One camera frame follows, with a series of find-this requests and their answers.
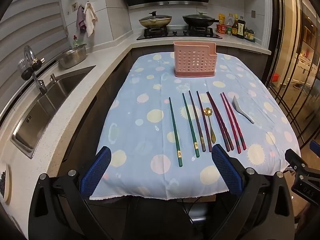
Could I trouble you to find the metal mixing bowl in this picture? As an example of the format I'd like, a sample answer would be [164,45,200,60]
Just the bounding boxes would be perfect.
[57,43,87,69]

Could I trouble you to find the small dark seasoning jars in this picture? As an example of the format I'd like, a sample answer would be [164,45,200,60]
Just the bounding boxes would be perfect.
[244,28,256,42]

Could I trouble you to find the red chopstick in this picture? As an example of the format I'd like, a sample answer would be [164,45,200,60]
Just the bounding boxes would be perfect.
[220,93,242,154]
[222,92,247,150]

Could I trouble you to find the dark soy sauce bottle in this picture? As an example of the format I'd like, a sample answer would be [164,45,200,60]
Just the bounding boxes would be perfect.
[236,16,247,39]

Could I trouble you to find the chrome kitchen faucet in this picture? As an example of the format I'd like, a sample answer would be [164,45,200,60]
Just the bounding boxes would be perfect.
[17,45,48,95]

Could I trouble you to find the maroon chopstick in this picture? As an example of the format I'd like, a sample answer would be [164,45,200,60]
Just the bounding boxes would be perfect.
[207,91,234,151]
[206,91,231,152]

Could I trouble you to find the white window blind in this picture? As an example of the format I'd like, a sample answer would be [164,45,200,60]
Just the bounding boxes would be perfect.
[0,0,75,115]

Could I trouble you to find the black gas stove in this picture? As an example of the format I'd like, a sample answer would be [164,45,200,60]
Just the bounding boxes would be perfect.
[136,26,223,41]

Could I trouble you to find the beige pan with lid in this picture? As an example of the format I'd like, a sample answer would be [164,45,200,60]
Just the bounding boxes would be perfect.
[139,11,173,28]

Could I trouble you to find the pink perforated utensil holder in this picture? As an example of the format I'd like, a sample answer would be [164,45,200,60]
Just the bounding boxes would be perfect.
[173,41,217,77]

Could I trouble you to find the purple hanging towel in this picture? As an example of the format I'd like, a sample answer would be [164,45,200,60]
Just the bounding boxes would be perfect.
[76,5,86,33]

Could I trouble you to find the grey ceramic soup spoon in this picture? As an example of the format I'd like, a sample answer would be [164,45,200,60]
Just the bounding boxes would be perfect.
[232,95,255,124]

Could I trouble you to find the white hanging towel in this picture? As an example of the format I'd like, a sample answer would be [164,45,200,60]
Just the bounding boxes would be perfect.
[83,2,98,38]

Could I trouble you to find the black wok with lid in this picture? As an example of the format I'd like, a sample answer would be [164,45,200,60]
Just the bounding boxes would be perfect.
[182,11,221,28]

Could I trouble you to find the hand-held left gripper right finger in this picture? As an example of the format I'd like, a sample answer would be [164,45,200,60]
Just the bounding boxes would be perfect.
[211,144,300,240]

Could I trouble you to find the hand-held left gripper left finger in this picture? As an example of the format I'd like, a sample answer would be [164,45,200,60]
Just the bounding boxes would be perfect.
[27,146,112,240]

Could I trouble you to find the green chopstick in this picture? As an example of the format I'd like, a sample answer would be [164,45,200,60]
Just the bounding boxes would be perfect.
[182,93,200,158]
[169,97,183,168]

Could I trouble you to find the gold flower spoon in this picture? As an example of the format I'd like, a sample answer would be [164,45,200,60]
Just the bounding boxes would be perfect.
[204,107,217,144]

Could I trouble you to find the white plate with dark berries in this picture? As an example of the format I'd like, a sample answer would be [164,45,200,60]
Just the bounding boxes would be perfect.
[0,164,12,205]

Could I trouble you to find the blue dotted tablecloth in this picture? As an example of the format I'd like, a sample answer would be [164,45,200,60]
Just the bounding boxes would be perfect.
[89,52,302,201]

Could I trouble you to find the glass sliding door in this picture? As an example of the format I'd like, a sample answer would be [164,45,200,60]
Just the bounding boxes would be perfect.
[266,0,320,155]

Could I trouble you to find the black cable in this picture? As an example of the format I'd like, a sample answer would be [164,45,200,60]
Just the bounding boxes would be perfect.
[179,199,203,222]

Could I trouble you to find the brown sauce bottle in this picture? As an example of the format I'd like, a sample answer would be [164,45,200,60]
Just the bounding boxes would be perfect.
[231,14,240,36]

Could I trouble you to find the stainless steel sink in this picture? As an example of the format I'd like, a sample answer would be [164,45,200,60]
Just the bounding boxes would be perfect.
[11,65,97,159]

